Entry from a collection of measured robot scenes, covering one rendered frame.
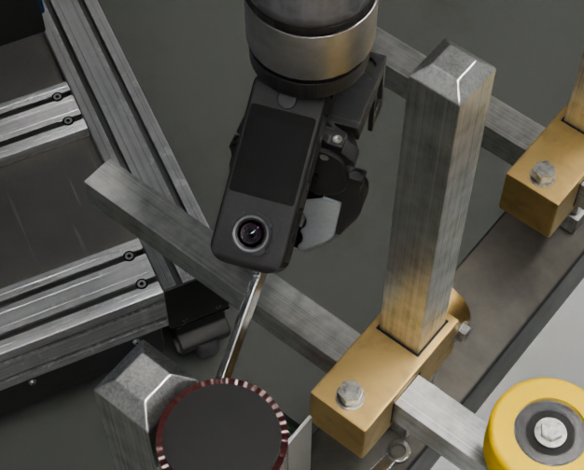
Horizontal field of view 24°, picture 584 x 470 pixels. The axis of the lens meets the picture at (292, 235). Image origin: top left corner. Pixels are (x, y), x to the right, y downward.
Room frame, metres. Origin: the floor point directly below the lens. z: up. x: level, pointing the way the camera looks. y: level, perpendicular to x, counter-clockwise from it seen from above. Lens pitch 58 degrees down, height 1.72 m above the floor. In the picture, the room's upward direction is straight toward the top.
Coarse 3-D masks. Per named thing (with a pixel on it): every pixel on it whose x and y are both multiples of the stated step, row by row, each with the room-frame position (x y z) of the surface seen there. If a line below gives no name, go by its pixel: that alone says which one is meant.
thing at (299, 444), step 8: (304, 424) 0.41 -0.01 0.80; (296, 432) 0.40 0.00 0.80; (304, 432) 0.41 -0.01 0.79; (288, 440) 0.40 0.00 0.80; (296, 440) 0.40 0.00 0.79; (304, 440) 0.41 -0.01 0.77; (288, 448) 0.39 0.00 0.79; (296, 448) 0.40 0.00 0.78; (304, 448) 0.41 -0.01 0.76; (288, 456) 0.39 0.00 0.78; (296, 456) 0.40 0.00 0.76; (304, 456) 0.41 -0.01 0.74; (288, 464) 0.39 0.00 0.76; (296, 464) 0.40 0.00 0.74; (304, 464) 0.41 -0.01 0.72
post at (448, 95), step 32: (448, 64) 0.47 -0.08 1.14; (480, 64) 0.47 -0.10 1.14; (416, 96) 0.46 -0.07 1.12; (448, 96) 0.45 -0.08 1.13; (480, 96) 0.46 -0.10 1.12; (416, 128) 0.46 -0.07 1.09; (448, 128) 0.45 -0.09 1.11; (480, 128) 0.47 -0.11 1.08; (416, 160) 0.46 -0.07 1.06; (448, 160) 0.45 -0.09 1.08; (416, 192) 0.46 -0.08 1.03; (448, 192) 0.45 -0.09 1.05; (416, 224) 0.46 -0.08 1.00; (448, 224) 0.45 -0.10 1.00; (416, 256) 0.45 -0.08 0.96; (448, 256) 0.46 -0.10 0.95; (384, 288) 0.47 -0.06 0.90; (416, 288) 0.45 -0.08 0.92; (448, 288) 0.47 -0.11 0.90; (384, 320) 0.47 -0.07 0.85; (416, 320) 0.45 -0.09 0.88; (416, 352) 0.45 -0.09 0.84
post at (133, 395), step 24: (144, 360) 0.28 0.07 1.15; (168, 360) 0.29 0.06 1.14; (120, 384) 0.27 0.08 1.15; (144, 384) 0.27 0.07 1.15; (168, 384) 0.27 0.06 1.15; (192, 384) 0.28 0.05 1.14; (120, 408) 0.26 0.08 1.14; (144, 408) 0.26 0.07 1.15; (120, 432) 0.26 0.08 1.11; (144, 432) 0.25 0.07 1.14; (120, 456) 0.27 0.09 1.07; (144, 456) 0.26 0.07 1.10
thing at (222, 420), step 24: (216, 384) 0.27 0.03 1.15; (192, 408) 0.26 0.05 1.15; (216, 408) 0.26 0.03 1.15; (240, 408) 0.26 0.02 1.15; (264, 408) 0.26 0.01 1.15; (168, 432) 0.25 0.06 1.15; (192, 432) 0.25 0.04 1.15; (216, 432) 0.25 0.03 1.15; (240, 432) 0.25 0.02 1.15; (264, 432) 0.25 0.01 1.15; (168, 456) 0.24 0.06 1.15; (192, 456) 0.24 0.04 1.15; (216, 456) 0.24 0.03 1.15; (240, 456) 0.24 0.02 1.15; (264, 456) 0.24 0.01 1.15
